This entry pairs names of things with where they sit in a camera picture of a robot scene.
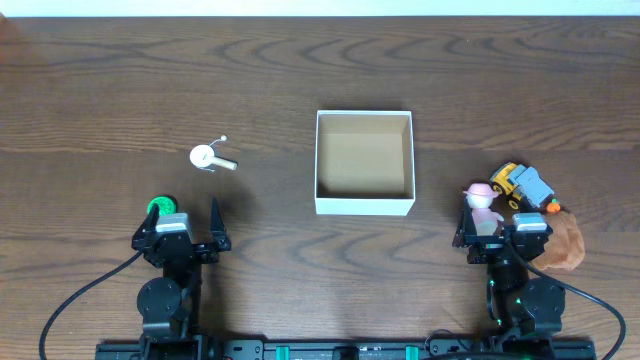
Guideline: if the black cable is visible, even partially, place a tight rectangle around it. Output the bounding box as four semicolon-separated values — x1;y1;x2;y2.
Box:
38;249;146;360
504;239;627;360

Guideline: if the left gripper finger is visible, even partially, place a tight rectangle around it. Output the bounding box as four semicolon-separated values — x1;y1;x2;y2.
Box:
209;198;228;243
133;204;160;243

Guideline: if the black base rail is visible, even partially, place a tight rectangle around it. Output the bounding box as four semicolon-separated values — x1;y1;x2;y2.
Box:
95;338;596;360

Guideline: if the left black cable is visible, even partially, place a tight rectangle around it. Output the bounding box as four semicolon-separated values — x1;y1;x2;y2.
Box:
38;249;146;360

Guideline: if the green plastic wheel toy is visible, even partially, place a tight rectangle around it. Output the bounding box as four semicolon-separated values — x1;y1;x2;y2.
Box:
147;195;178;216

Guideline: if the white cardboard box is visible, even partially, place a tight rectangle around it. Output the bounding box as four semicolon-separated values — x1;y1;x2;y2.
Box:
314;110;416;216

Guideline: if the right black cable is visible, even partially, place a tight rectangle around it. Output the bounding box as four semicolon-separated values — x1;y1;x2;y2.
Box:
504;239;627;360

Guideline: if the brown plush toy orange top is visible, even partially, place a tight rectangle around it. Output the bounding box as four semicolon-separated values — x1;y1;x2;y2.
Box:
532;199;586;271

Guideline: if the yellow grey toy truck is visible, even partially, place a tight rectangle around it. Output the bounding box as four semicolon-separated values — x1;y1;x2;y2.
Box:
489;162;555;211

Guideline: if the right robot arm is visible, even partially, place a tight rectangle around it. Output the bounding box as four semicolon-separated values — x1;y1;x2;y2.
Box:
452;204;565;351

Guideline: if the pink duck toy with hat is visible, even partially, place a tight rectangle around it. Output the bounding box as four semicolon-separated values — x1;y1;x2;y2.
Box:
464;183;504;236

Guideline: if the white drum toy wooden handle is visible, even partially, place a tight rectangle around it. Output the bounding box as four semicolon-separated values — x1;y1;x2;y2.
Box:
189;135;238;172

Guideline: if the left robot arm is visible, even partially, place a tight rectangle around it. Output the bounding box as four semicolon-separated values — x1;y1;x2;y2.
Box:
131;199;231;360

